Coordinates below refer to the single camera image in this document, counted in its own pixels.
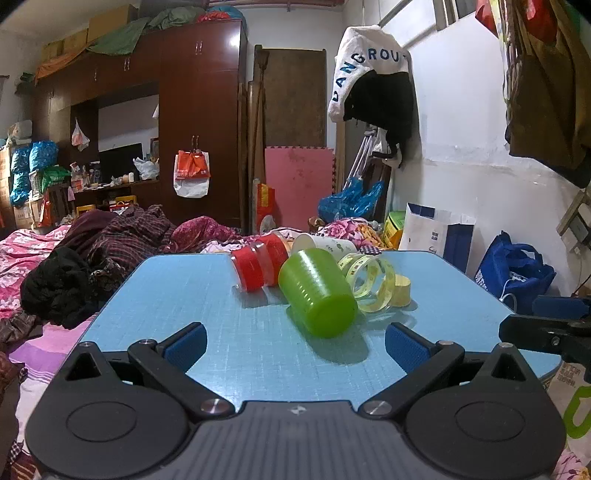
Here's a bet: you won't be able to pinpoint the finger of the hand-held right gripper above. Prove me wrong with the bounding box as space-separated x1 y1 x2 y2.
532 295 591 321
499 314 591 385

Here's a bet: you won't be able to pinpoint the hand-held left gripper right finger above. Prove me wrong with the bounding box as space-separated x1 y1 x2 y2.
358 322 542 419

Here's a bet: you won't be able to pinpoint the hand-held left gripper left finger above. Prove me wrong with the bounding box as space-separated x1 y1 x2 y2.
60 322 236 419

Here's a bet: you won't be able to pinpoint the green plastic cup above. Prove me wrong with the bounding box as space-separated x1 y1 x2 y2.
278 248 359 339

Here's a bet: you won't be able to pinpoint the white paper cup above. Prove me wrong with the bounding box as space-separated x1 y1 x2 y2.
291 233 359 262

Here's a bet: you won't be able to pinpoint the small yellow tape roll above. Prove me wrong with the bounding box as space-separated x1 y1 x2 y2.
390 275 413 307

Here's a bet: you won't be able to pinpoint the blue tote bag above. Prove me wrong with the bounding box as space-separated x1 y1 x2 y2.
474 231 557 315

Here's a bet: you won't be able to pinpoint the yellow printed tape strip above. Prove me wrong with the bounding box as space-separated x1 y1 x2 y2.
338 253 398 314

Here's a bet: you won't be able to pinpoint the white and green bag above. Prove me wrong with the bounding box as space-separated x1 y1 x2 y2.
547 359 591 454

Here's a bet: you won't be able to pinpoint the white and blue paper bag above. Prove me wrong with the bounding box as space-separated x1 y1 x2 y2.
397 202 476 274

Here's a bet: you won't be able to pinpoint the pile of dark clothes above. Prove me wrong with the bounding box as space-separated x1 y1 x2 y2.
54 205 242 297

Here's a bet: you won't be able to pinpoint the green cardboard box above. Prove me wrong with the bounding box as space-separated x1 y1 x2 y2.
382 210 407 250

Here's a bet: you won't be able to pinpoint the floral blanket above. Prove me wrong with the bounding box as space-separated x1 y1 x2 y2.
308 218 389 253

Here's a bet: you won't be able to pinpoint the black cloth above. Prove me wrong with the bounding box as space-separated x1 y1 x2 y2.
20 247 100 330

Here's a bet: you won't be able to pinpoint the blue plastic bag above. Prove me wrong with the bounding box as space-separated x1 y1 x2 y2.
317 177 385 225

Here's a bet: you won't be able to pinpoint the red and yellow bag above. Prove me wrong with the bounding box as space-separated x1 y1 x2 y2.
255 182 277 234

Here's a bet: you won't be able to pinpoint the orange and white plastic bag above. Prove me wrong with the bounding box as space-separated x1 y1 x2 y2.
173 150 212 199

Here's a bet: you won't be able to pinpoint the crumpled white plastic bag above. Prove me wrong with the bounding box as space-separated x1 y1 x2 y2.
133 156 161 181

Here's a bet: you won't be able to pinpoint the pink floral bed sheet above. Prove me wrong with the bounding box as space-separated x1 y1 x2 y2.
0 224 93 324

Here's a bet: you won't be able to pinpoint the pink foam mat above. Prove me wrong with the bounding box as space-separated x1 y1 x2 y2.
264 146 337 232

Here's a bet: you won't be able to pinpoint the black flat television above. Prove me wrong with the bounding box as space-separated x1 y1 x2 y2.
98 143 144 184

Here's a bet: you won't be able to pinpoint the brown hanging jacket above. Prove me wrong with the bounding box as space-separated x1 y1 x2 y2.
502 0 591 188

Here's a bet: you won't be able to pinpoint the small white plastic bag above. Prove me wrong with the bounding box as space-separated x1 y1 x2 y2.
70 119 90 152

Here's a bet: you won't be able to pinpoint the blue printed sacks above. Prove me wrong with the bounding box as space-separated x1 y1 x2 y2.
10 140 60 207

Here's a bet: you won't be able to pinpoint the black hanging garment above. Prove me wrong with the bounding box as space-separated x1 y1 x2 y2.
344 73 419 161

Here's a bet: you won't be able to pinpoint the dark brown wooden wardrobe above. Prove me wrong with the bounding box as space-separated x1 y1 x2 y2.
31 20 249 230

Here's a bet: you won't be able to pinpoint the brown wooden board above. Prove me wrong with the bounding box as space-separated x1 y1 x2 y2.
252 44 328 149

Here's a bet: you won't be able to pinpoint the red hanging cloth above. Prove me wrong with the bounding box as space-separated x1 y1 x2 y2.
475 0 560 43

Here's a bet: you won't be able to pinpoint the white lettered hoodie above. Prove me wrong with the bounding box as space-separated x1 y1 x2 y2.
327 26 413 123

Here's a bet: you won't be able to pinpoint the green cloth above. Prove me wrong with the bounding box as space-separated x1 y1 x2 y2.
87 8 207 56

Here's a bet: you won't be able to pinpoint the large cardboard box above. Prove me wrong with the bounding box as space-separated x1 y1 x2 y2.
87 4 140 43

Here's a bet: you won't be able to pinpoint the wall socket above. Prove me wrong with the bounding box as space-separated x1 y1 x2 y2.
556 189 591 256

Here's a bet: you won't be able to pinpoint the metal folding frame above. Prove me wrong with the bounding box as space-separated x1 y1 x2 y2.
347 128 389 186

